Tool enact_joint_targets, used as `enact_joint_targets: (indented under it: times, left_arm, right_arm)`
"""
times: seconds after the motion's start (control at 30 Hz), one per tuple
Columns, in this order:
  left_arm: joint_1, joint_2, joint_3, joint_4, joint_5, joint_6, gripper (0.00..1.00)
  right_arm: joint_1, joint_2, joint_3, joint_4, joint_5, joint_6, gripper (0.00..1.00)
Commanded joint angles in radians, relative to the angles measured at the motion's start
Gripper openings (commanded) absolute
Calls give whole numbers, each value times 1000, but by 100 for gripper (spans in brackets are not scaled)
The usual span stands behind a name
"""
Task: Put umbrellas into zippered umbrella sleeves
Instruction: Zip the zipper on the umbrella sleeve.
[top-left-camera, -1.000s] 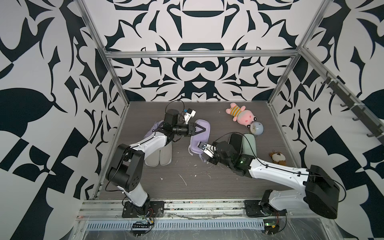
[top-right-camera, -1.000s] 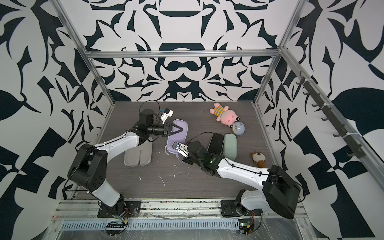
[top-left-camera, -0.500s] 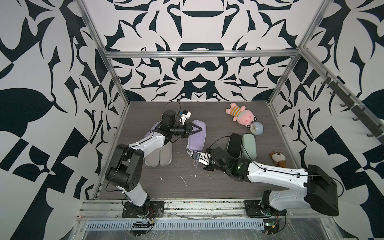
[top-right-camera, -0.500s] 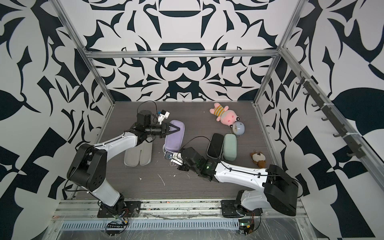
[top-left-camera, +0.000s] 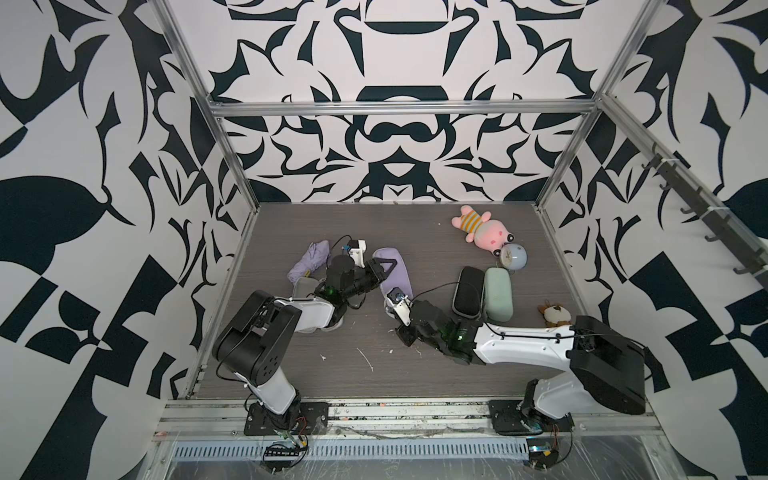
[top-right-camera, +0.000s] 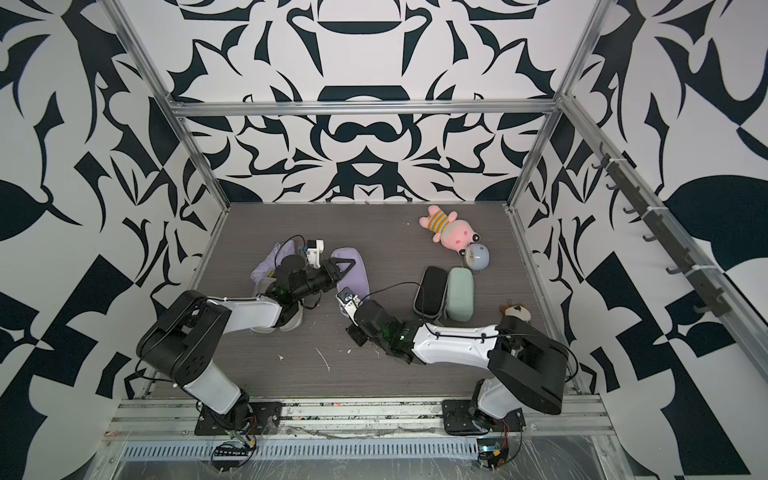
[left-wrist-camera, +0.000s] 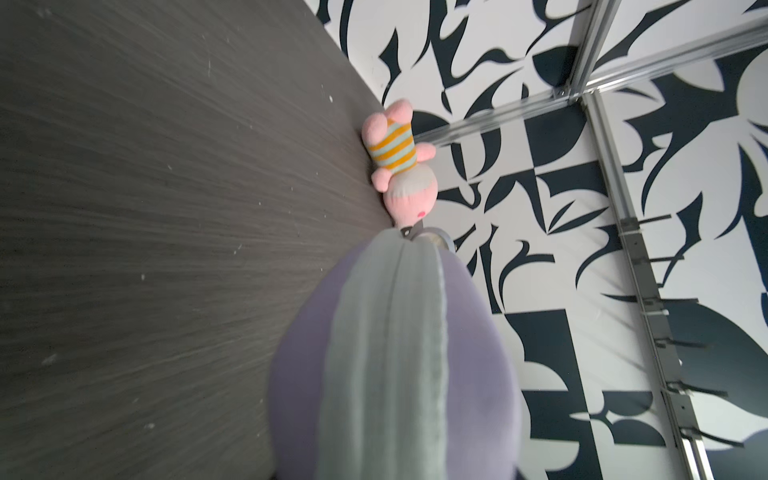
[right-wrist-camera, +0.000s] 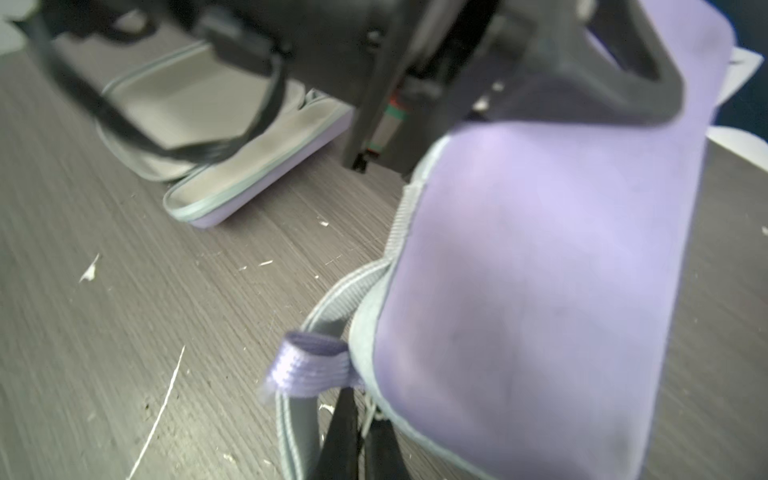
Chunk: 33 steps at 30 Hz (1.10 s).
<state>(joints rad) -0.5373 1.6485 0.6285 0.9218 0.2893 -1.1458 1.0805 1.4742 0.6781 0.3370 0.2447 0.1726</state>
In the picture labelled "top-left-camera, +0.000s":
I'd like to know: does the lavender umbrella case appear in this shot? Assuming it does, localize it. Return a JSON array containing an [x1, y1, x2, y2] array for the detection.
[[373, 247, 414, 319]]

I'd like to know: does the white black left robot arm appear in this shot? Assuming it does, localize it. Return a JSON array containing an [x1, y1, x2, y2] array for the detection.
[[212, 255, 398, 430]]

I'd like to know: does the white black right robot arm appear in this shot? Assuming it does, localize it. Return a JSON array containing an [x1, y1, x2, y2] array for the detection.
[[386, 294, 646, 420]]

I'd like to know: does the pink plush pig toy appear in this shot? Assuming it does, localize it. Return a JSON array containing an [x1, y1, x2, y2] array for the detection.
[[451, 205, 515, 256]]

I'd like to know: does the blue round alarm clock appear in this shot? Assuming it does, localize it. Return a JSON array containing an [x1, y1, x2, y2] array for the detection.
[[497, 243, 528, 275]]

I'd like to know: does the brown white plush dog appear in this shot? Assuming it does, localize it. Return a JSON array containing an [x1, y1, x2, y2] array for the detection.
[[537, 301, 573, 328]]

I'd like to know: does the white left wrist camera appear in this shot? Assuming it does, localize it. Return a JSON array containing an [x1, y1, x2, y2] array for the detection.
[[344, 240, 367, 268]]

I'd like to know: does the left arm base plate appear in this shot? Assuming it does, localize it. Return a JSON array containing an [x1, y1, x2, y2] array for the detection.
[[243, 401, 330, 436]]

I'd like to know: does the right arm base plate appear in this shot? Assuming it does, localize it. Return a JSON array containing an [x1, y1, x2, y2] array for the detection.
[[488, 399, 574, 436]]

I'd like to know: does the white perforated cable tray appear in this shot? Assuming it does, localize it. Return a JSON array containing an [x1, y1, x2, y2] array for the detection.
[[173, 438, 529, 461]]

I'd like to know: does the aluminium cage frame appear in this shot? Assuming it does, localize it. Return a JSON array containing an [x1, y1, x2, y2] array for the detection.
[[160, 1, 767, 426]]

